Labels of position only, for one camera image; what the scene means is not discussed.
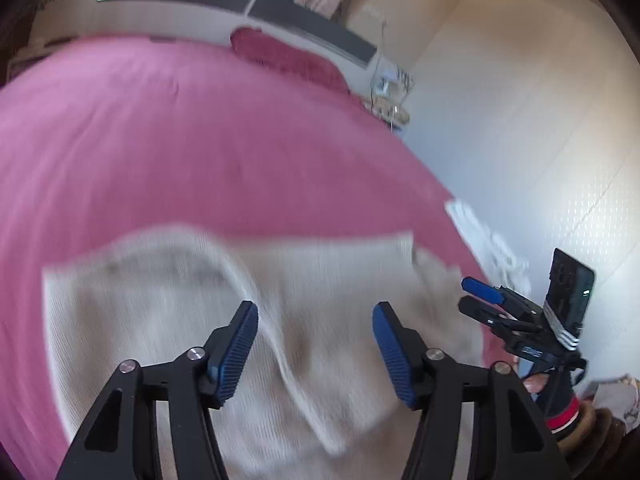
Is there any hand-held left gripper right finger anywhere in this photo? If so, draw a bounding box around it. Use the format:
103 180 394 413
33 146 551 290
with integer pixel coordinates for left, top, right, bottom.
372 301 573 480

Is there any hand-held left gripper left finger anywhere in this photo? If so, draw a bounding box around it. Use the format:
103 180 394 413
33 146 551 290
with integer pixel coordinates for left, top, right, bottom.
55 301 260 480

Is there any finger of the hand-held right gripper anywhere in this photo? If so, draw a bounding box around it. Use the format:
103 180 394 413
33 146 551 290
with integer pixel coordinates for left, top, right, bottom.
461 276 545 319
458 296 546 337

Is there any cream knit sweater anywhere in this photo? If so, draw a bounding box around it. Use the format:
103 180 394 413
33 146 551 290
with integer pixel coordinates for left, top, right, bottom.
42 225 490 480

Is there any person's right forearm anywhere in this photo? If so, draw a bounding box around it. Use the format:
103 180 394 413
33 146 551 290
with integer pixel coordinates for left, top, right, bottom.
537 395 632 480

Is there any white crumpled cloth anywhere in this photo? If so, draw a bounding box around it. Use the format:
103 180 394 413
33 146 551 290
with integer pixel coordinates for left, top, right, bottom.
445 200 532 295

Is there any light crumpled cloth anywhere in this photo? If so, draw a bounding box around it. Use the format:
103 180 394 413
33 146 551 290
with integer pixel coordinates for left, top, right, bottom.
594 375 640 432

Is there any pink bed sheet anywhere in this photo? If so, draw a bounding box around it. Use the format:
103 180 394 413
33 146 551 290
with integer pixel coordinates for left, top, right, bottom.
0 35 501 480

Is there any cluttered nightstand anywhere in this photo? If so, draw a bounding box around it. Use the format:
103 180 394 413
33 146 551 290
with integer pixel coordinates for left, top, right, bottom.
367 55 417 134

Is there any pink pillow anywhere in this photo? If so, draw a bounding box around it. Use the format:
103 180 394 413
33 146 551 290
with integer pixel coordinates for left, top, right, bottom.
230 27 351 97

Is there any white and grey headboard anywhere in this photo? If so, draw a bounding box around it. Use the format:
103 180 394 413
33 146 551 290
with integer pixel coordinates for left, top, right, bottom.
30 0 379 107

